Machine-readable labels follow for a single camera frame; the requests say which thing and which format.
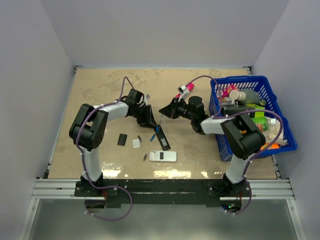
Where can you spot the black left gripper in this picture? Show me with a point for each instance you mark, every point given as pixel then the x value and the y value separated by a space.
pixel 148 120

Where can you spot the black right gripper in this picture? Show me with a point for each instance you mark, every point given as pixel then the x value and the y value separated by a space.
pixel 170 111

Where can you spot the black remote control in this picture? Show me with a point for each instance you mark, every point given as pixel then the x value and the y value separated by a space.
pixel 162 139

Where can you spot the white battery cover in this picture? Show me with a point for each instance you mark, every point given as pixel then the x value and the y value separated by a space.
pixel 136 143

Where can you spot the black battery cover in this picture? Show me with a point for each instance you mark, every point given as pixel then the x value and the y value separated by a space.
pixel 122 139

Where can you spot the white remote control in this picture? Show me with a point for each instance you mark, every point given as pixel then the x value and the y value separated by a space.
pixel 163 156

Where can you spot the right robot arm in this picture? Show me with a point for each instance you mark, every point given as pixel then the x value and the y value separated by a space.
pixel 243 136

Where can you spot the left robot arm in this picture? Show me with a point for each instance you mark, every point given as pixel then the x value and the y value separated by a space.
pixel 88 129

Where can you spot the pink snack box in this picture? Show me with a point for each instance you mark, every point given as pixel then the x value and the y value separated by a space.
pixel 225 92

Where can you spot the black green carton box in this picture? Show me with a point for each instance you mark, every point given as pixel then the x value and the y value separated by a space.
pixel 233 109

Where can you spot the grey bottle beige cap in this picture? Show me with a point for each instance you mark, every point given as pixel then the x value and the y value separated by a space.
pixel 245 97

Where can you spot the orange juice bottle green label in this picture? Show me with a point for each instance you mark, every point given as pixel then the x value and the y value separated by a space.
pixel 263 122

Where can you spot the orange snack packet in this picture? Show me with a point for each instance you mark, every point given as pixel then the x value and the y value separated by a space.
pixel 274 146

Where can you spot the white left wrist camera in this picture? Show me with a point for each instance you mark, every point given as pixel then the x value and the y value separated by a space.
pixel 147 97

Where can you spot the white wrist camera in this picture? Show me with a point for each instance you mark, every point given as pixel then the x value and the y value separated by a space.
pixel 147 97
pixel 183 92

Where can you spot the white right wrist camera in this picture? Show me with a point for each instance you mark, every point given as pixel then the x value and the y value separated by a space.
pixel 183 92

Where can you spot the aluminium frame rail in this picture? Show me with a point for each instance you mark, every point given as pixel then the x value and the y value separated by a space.
pixel 262 189

